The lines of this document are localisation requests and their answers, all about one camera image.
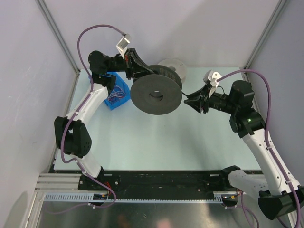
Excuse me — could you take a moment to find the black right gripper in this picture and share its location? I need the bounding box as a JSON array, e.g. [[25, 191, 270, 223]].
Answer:
[[184, 84, 238, 114]]

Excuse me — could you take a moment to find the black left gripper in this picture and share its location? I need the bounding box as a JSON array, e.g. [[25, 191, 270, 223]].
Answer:
[[105, 48, 155, 80]]

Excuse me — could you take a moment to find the black filament spool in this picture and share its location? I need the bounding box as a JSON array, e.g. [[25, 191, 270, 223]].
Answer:
[[130, 65, 182, 115]]

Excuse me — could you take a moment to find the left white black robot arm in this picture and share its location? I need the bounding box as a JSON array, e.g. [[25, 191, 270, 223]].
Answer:
[[54, 48, 151, 190]]

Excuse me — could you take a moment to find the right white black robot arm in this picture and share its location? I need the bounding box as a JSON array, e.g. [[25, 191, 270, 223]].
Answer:
[[184, 80, 304, 220]]

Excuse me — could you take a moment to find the blue plastic bin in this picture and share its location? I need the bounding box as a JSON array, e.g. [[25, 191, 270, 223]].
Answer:
[[104, 72, 131, 110]]

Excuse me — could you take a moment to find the white perforated filament spool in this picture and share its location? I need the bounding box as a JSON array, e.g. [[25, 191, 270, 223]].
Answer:
[[158, 58, 187, 83]]

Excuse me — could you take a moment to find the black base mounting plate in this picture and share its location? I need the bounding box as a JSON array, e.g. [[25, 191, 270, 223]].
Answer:
[[78, 170, 237, 200]]

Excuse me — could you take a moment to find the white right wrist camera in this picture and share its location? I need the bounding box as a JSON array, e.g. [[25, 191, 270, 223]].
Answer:
[[203, 70, 222, 98]]

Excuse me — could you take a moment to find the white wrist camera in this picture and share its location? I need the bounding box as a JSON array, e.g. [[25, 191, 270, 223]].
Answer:
[[116, 34, 131, 57], [203, 70, 222, 98]]

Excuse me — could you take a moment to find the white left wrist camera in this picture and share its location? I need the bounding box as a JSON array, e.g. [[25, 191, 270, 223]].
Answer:
[[116, 34, 131, 57]]

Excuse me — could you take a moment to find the bundle of thin wires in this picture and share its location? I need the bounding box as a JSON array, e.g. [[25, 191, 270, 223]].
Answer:
[[108, 82, 128, 105]]

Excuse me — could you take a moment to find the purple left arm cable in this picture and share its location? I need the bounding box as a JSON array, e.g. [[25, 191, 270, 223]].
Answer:
[[45, 23, 125, 215]]

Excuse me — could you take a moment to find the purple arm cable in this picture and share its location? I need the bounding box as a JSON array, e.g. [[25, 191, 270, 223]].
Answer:
[[217, 69, 302, 228], [45, 23, 125, 215]]

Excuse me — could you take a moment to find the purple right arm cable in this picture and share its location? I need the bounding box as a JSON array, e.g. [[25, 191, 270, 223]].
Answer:
[[217, 69, 302, 228]]

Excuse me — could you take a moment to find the aluminium frame post left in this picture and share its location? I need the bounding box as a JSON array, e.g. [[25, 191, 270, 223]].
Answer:
[[35, 0, 81, 74]]

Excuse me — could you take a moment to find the aluminium frame post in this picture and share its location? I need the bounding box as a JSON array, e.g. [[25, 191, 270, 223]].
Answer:
[[35, 0, 81, 74], [243, 0, 288, 69]]

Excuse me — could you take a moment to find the aluminium frame post right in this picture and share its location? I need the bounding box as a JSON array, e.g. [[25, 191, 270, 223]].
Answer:
[[243, 0, 288, 69]]

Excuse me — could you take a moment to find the grey slotted cable duct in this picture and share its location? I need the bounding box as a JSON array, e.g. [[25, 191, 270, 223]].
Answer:
[[44, 192, 238, 203]]

